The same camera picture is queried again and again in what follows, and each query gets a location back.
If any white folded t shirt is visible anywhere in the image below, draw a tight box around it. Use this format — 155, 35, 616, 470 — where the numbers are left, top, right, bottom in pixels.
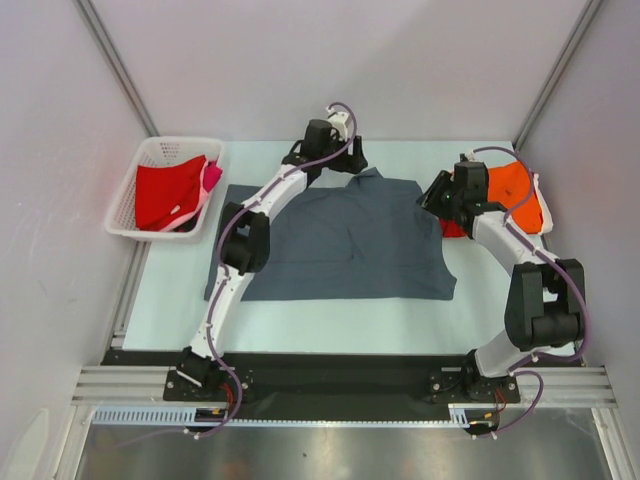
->
533, 173, 554, 235

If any orange folded t shirt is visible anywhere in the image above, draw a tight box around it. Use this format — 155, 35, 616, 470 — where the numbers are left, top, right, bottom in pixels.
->
488, 162, 541, 235

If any pink shirt in basket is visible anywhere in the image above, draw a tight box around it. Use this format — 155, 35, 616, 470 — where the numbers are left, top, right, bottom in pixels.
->
173, 160, 223, 233

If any red shirt in basket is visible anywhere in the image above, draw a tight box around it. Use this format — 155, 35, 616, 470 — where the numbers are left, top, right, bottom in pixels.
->
135, 155, 209, 232

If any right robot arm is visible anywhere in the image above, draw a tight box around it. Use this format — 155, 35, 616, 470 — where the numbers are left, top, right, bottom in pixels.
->
419, 161, 589, 401

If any white plastic basket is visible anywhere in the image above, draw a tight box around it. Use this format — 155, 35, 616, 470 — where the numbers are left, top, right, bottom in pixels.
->
105, 136, 226, 242

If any white cable duct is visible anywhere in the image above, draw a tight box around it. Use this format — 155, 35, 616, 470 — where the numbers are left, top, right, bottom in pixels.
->
92, 406, 499, 430

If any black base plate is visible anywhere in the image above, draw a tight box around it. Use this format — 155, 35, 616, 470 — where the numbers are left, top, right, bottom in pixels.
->
99, 348, 584, 424

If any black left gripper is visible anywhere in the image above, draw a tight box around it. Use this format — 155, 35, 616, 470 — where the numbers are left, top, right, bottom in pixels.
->
318, 132, 367, 175

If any aluminium corner post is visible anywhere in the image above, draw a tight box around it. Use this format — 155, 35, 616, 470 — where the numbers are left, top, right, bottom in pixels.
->
72, 0, 159, 137
512, 0, 607, 150

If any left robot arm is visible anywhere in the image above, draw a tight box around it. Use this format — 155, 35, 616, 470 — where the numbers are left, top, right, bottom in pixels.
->
176, 108, 367, 400

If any aluminium frame rail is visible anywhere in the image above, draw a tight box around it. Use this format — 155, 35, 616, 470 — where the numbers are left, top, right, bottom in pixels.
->
72, 366, 169, 405

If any left aluminium corner post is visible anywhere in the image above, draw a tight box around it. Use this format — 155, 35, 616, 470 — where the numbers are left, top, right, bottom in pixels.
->
72, 0, 159, 137

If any right aluminium corner post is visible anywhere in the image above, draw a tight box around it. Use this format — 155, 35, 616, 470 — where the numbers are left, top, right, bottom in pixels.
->
512, 0, 607, 150

